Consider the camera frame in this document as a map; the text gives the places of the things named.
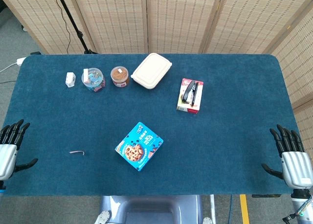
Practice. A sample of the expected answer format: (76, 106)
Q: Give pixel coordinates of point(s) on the beige lidded food container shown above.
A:
(150, 71)

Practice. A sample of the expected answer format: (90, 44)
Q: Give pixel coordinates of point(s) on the white power strip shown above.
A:
(20, 61)

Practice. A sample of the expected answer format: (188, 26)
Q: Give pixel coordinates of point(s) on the red and white cardboard box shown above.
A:
(200, 92)

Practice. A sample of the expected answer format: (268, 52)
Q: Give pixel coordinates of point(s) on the black tripod stand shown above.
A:
(73, 23)

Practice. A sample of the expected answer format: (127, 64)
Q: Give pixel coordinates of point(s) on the clear jar of binder clips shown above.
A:
(95, 82)

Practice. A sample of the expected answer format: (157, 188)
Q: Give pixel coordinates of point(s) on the small white cube box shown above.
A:
(70, 79)

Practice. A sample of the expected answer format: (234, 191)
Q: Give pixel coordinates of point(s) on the bamboo folding screen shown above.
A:
(178, 21)

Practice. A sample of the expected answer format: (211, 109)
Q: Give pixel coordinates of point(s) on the blue carpet table mat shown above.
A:
(220, 148)

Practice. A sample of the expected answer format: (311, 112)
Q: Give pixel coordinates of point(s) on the yellow floor tape strip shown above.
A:
(244, 209)

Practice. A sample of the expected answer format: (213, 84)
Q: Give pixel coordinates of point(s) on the clear jar of rubber bands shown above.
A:
(119, 74)

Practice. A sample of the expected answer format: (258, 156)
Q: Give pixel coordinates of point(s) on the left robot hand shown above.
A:
(7, 158)

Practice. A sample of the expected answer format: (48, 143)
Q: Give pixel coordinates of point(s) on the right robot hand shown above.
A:
(297, 167)

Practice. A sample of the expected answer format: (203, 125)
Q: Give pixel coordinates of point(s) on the white and pink small pack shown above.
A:
(86, 76)

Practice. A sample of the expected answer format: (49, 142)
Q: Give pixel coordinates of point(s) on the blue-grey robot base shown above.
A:
(151, 209)

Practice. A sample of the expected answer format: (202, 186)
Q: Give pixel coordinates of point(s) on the blue cookie box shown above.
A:
(137, 148)

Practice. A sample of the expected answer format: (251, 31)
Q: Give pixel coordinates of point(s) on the black stapler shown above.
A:
(187, 93)

